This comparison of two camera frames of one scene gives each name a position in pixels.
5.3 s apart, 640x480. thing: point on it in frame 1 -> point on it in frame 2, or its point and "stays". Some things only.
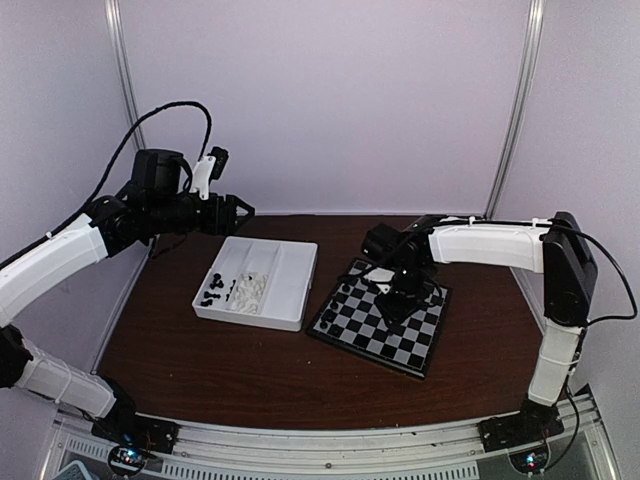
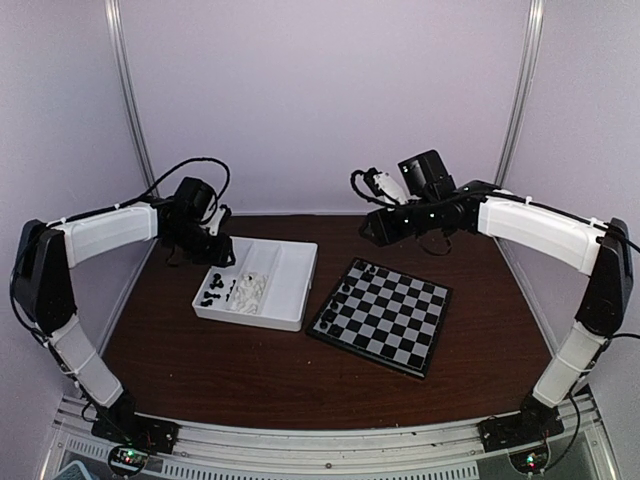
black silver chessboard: x=352 y=320 stays
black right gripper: x=398 y=314 -> x=385 y=234
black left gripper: x=220 y=222 -> x=219 y=253
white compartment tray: x=259 y=281 stays
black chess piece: x=329 y=316 stays
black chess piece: x=335 y=330 stays
